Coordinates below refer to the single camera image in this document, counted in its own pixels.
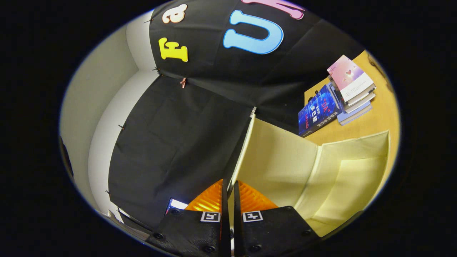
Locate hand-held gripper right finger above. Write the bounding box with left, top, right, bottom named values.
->
left=233, top=180, right=321, bottom=257

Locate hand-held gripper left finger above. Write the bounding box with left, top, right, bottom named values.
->
left=146, top=178, right=232, bottom=257

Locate cream fabric storage box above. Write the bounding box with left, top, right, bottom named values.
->
left=228, top=114, right=390, bottom=238

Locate black backdrop cloth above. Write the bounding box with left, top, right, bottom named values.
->
left=107, top=0, right=366, bottom=229

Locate dark blue book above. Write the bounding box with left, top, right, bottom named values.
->
left=298, top=83, right=343, bottom=138

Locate thin grey book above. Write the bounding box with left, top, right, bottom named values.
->
left=345, top=87, right=376, bottom=109

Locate pink cover book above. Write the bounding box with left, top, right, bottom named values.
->
left=327, top=55, right=375, bottom=102

